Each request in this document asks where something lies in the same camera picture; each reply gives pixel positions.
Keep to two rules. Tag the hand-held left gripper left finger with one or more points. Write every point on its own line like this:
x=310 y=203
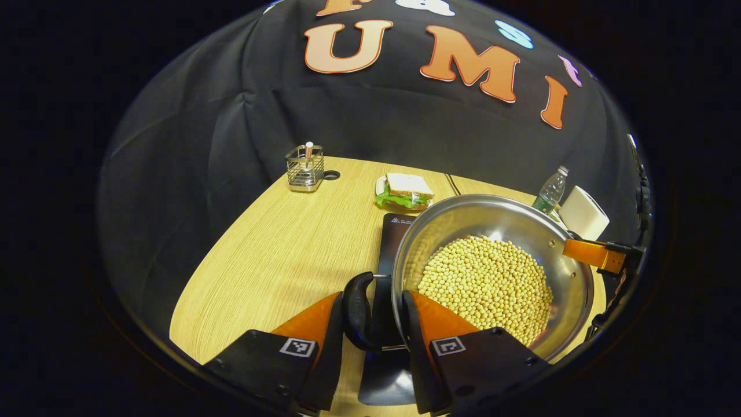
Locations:
x=330 y=359

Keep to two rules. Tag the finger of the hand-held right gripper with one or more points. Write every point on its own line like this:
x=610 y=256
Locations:
x=587 y=252

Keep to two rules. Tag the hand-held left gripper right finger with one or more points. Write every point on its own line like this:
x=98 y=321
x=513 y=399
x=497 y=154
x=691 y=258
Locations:
x=412 y=347

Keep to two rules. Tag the black induction cooktop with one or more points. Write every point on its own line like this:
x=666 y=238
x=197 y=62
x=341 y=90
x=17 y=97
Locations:
x=396 y=237

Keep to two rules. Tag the stainless steel pot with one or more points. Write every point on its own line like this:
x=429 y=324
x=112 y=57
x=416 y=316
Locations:
x=463 y=217

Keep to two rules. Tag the white box appliance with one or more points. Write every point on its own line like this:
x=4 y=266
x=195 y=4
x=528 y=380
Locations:
x=584 y=214

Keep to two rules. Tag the clear plastic water bottle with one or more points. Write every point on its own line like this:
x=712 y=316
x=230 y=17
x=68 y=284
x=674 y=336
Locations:
x=550 y=191

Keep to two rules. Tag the pile of soybeans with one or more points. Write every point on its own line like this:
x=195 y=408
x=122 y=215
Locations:
x=486 y=284

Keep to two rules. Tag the sandwich with lettuce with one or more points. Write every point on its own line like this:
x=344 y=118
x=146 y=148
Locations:
x=408 y=191

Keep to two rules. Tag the slim utensil with white tip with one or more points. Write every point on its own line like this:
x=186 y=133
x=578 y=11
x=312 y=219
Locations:
x=309 y=149

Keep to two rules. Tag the black backdrop cloth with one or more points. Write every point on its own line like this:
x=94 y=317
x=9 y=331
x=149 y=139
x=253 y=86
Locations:
x=191 y=145

